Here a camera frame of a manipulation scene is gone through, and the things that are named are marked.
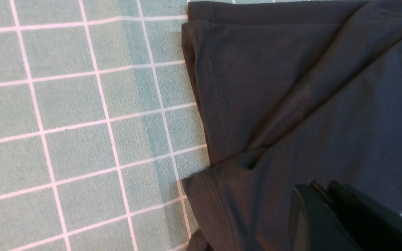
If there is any green checkered table cloth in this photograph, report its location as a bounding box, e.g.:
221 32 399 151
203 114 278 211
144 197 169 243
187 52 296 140
0 0 402 251

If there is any dark gray long-sleeve top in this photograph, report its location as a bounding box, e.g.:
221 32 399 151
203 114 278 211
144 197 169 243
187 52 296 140
181 0 402 251

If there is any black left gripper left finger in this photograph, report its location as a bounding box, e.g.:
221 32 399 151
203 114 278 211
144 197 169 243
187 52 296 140
288 182 362 251

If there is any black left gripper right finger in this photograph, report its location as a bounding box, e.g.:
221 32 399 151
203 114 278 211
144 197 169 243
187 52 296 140
327 181 402 251

